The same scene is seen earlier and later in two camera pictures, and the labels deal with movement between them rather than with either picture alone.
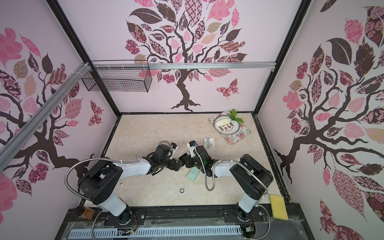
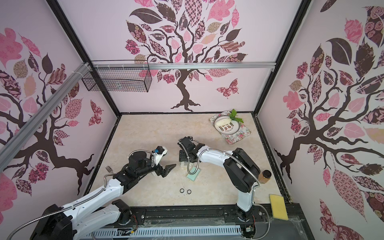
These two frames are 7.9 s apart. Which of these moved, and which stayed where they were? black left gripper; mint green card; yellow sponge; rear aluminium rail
Moved: black left gripper
Stayed: yellow sponge; mint green card; rear aluminium rail
